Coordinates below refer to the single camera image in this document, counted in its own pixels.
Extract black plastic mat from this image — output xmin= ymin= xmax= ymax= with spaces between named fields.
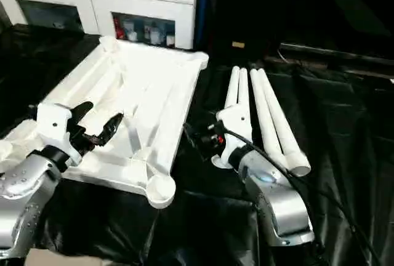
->
xmin=0 ymin=25 xmax=394 ymax=266

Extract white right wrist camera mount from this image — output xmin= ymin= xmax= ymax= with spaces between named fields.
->
xmin=215 ymin=106 xmax=253 ymax=168

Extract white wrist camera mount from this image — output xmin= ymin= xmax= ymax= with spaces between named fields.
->
xmin=215 ymin=106 xmax=253 ymax=168
xmin=37 ymin=102 xmax=81 ymax=168

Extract white plastic table leg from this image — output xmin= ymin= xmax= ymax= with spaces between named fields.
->
xmin=257 ymin=69 xmax=312 ymax=176
xmin=212 ymin=66 xmax=242 ymax=168
xmin=237 ymin=68 xmax=252 ymax=111
xmin=248 ymin=69 xmax=293 ymax=168

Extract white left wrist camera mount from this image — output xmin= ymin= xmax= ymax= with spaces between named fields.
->
xmin=37 ymin=102 xmax=81 ymax=168

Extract white plastic table top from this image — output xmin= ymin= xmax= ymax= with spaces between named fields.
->
xmin=0 ymin=35 xmax=210 ymax=210

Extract small bottles behind glass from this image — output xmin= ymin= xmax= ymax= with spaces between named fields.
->
xmin=114 ymin=17 xmax=176 ymax=46

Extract dark metal rail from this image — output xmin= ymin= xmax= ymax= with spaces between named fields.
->
xmin=278 ymin=43 xmax=394 ymax=79

